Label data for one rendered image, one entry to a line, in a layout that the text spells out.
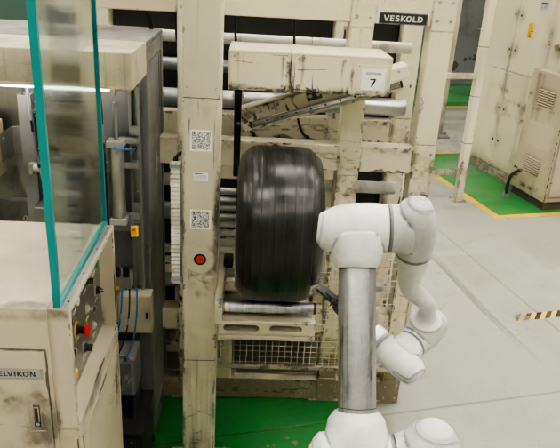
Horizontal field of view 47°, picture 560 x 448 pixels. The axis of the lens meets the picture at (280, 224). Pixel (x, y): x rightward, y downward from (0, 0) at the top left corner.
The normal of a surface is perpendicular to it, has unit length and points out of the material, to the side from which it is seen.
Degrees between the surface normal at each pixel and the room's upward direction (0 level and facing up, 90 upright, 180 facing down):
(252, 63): 90
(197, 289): 90
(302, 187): 42
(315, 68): 90
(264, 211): 60
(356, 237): 67
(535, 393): 0
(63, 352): 90
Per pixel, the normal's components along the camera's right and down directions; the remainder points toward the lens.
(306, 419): 0.06, -0.92
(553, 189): 0.25, 0.38
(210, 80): 0.04, 0.39
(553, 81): -0.97, 0.05
